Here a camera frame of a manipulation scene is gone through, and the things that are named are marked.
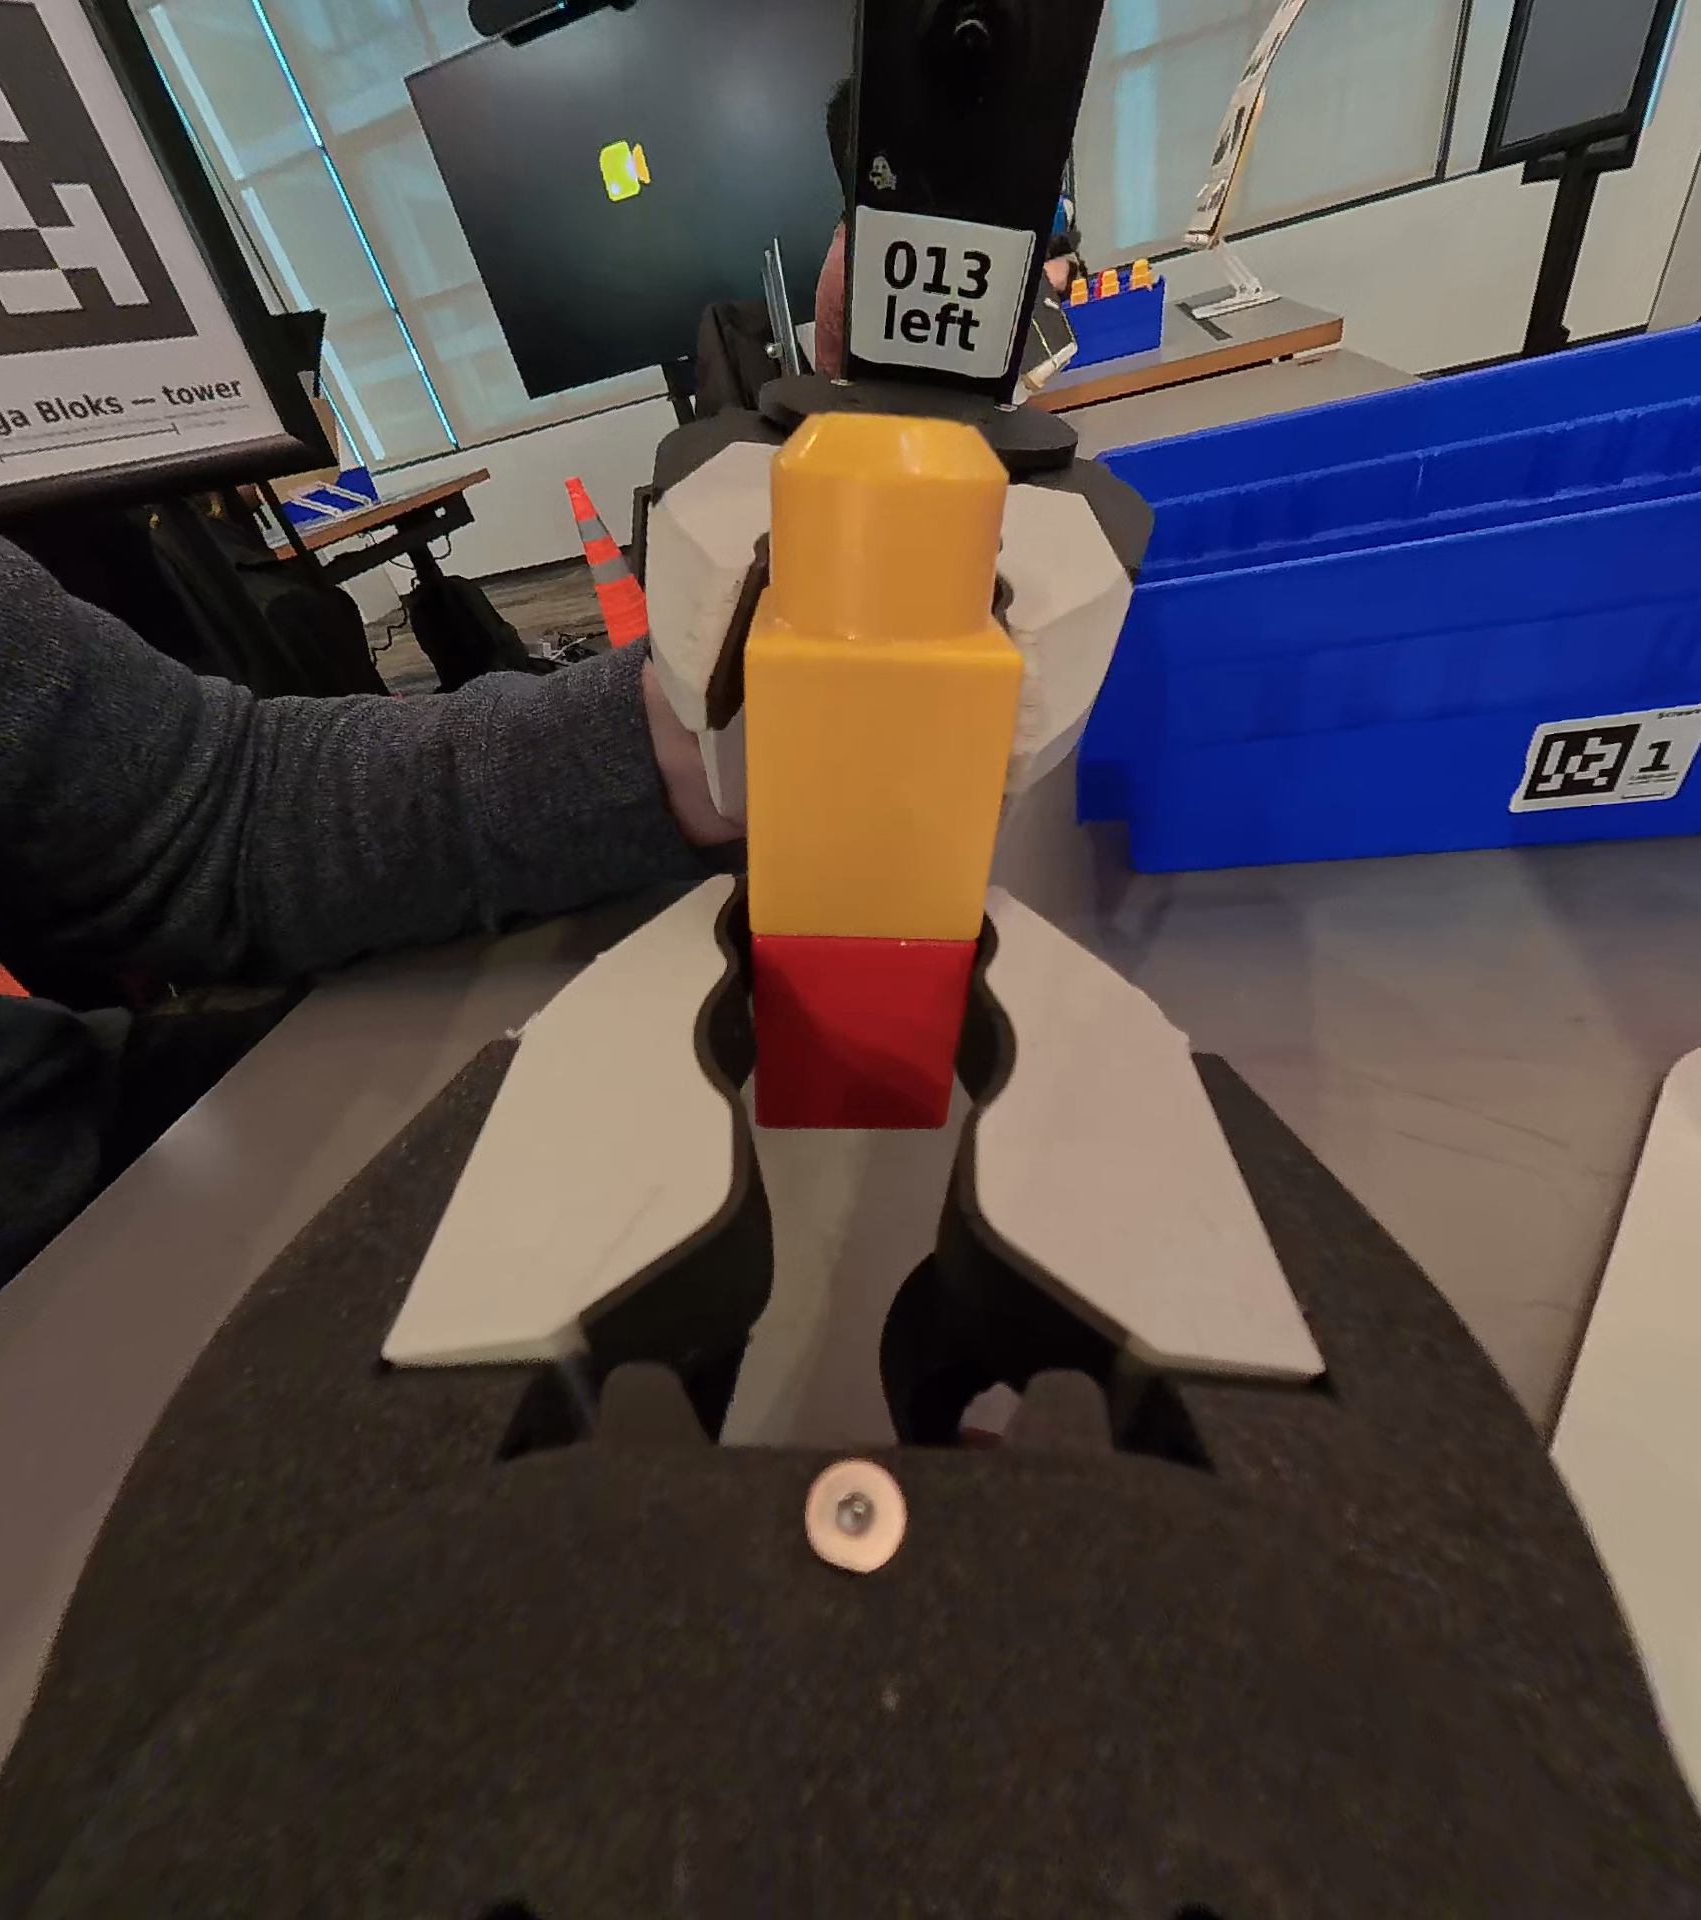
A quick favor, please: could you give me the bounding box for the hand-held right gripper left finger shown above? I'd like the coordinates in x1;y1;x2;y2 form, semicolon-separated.
385;879;775;1416

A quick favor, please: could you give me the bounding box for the orange traffic cone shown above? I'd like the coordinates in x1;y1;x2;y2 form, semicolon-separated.
562;478;650;650

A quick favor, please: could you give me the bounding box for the grey desk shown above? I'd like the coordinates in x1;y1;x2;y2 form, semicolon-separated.
0;809;1701;1920

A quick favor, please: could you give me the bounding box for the person's left hand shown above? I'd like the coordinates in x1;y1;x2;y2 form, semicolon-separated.
639;666;752;852

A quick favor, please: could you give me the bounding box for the small monitor on stand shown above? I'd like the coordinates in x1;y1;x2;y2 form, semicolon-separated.
1481;0;1686;355

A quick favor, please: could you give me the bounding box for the wooden table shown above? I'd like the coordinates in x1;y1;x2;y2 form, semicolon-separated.
1030;299;1346;415

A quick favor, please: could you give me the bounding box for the yellow toy building block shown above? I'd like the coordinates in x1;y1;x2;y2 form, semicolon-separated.
743;413;1029;948

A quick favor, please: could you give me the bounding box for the large dark display screen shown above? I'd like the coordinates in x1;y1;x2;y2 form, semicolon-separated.
406;0;867;407

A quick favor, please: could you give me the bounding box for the tilted document stand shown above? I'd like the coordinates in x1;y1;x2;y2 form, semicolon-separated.
1187;0;1308;317

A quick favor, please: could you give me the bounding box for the blue plastic bin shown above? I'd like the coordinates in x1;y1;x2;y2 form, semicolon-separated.
1066;262;1166;367
1076;309;1701;878

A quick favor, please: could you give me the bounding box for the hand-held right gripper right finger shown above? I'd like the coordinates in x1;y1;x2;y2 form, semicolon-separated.
933;885;1326;1422

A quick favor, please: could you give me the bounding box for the person's left forearm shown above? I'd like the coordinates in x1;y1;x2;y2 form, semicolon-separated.
0;479;715;1008

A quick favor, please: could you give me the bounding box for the small wooden desk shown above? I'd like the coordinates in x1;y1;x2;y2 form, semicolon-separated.
265;466;492;578

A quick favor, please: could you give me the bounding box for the black webcam bar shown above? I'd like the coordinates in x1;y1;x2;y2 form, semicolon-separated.
476;0;642;44

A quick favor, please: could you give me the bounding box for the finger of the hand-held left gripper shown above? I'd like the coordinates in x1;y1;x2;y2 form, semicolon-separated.
1001;479;1136;800
639;450;776;811

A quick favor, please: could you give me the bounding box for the black and white tag sign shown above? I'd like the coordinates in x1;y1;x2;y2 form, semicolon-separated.
0;0;319;511

